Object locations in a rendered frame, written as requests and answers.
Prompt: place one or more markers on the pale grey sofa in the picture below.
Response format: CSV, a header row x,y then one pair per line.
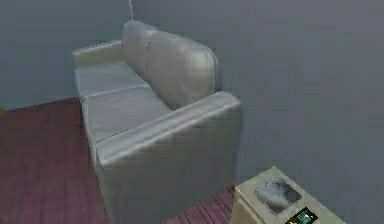
x,y
156,126

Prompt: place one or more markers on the beige side table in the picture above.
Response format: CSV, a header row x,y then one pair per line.
x,y
248,200

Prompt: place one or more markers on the black phone with lit screen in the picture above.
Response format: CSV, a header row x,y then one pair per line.
x,y
301,217

